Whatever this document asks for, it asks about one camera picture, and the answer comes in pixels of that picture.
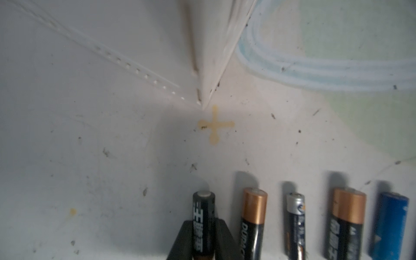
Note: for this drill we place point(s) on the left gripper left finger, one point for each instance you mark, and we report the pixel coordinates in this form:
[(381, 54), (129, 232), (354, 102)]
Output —
[(182, 247)]

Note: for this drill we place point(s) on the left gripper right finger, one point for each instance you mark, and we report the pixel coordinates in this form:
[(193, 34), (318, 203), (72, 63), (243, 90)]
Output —
[(225, 246)]

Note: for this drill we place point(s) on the black Duracell battery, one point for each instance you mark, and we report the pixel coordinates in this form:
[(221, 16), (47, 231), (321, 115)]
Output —
[(252, 223)]

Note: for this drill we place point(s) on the dark grey battery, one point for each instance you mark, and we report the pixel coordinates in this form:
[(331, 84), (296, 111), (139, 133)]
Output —
[(296, 242)]

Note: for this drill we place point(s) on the black copper battery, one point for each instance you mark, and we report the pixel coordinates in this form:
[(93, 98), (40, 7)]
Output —
[(345, 226)]

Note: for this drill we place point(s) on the small blue battery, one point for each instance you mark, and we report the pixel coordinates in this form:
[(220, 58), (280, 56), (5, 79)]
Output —
[(390, 226)]

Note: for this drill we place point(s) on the white perforated file organizer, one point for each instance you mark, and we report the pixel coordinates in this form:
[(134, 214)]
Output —
[(182, 47)]

